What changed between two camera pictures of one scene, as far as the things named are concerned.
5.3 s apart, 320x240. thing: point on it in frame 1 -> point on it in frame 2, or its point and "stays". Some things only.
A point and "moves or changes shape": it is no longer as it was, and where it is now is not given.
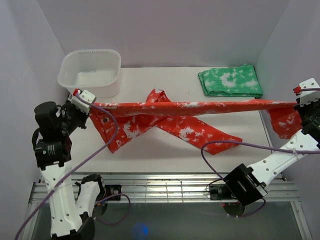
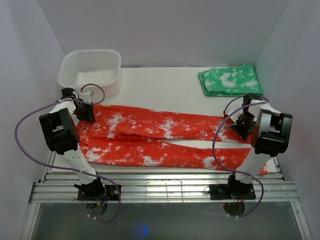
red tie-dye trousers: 123,124 moves or changes shape
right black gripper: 301,109 -> 237,128
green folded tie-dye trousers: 239,81 stays
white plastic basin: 96,71 stays
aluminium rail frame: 174,188 stays
